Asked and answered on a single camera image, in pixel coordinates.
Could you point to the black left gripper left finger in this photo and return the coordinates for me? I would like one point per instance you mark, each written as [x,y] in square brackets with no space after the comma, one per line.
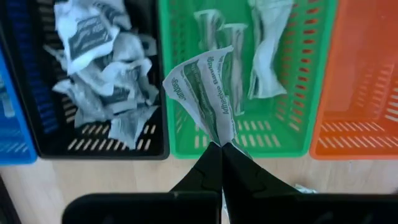
[205,174]

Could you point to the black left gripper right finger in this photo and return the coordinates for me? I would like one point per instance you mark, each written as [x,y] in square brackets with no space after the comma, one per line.
[245,177]

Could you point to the green plastic basket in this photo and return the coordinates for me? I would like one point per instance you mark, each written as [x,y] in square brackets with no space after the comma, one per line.
[280,152]

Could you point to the black plastic basket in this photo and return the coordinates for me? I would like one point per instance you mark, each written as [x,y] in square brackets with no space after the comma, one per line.
[93,152]

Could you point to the orange plastic basket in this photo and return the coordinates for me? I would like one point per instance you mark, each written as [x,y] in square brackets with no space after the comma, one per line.
[357,77]

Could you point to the blue plastic basket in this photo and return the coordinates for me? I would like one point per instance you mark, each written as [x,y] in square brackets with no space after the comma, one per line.
[15,140]

